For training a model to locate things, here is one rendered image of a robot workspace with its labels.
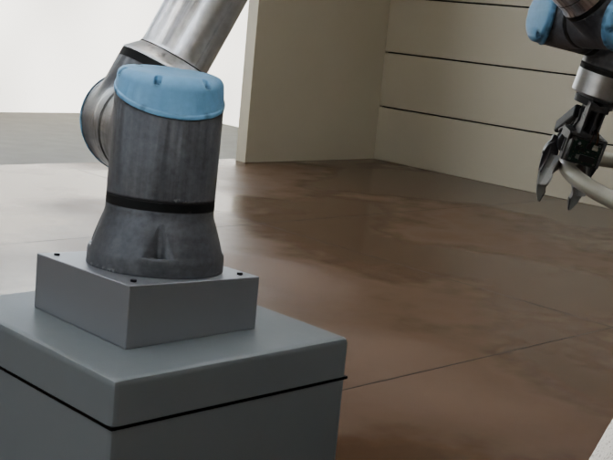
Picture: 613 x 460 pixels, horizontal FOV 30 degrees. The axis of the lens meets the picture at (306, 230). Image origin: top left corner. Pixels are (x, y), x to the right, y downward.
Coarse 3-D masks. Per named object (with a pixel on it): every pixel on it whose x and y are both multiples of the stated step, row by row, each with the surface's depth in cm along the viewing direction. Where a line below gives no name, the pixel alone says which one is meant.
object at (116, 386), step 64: (0, 320) 153; (256, 320) 165; (0, 384) 153; (64, 384) 141; (128, 384) 135; (192, 384) 142; (256, 384) 150; (320, 384) 159; (0, 448) 154; (64, 448) 142; (128, 448) 137; (192, 448) 144; (256, 448) 152; (320, 448) 162
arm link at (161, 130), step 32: (128, 64) 158; (128, 96) 151; (160, 96) 149; (192, 96) 150; (128, 128) 151; (160, 128) 150; (192, 128) 151; (128, 160) 151; (160, 160) 150; (192, 160) 152; (128, 192) 152; (160, 192) 151; (192, 192) 153
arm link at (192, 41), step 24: (168, 0) 170; (192, 0) 169; (216, 0) 169; (240, 0) 172; (168, 24) 169; (192, 24) 168; (216, 24) 170; (144, 48) 168; (168, 48) 168; (192, 48) 169; (216, 48) 172; (96, 96) 170; (96, 120) 164; (96, 144) 167
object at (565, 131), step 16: (576, 96) 205; (592, 112) 204; (560, 128) 209; (576, 128) 207; (592, 128) 202; (560, 144) 209; (576, 144) 203; (592, 144) 203; (576, 160) 204; (592, 160) 204
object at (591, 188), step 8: (608, 152) 228; (560, 160) 213; (608, 160) 227; (560, 168) 209; (568, 168) 206; (576, 168) 205; (568, 176) 204; (576, 176) 202; (584, 176) 201; (576, 184) 202; (584, 184) 200; (592, 184) 198; (600, 184) 198; (584, 192) 200; (592, 192) 198; (600, 192) 196; (608, 192) 195; (600, 200) 196; (608, 200) 195
